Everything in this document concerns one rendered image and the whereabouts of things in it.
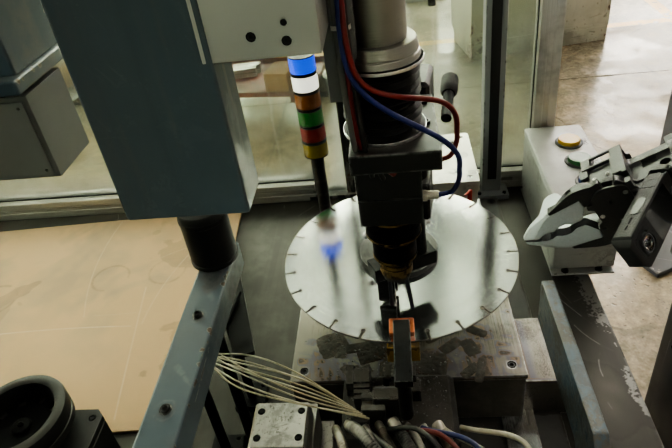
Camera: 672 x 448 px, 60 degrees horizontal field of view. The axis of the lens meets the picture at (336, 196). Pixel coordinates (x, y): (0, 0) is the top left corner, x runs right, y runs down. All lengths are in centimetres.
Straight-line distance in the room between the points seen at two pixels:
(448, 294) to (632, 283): 154
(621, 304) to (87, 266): 165
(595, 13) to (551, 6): 303
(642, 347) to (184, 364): 165
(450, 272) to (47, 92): 53
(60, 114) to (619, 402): 81
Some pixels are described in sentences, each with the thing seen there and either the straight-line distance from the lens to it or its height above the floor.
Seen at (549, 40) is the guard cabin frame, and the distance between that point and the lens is 120.
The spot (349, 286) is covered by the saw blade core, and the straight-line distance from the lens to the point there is 80.
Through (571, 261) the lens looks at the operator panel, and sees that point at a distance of 111.
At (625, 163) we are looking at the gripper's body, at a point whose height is 109.
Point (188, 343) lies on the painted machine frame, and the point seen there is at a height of 105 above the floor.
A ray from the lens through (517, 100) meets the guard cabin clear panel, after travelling 126.
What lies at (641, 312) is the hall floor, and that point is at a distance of 218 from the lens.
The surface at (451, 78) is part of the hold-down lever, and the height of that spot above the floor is 122.
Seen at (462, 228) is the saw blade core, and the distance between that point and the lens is 89.
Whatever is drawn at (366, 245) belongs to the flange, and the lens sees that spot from 85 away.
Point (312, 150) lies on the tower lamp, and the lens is 104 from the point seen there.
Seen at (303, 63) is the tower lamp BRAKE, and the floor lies 115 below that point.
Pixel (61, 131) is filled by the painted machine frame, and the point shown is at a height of 126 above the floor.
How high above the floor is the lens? 149
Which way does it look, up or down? 34 degrees down
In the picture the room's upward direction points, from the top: 8 degrees counter-clockwise
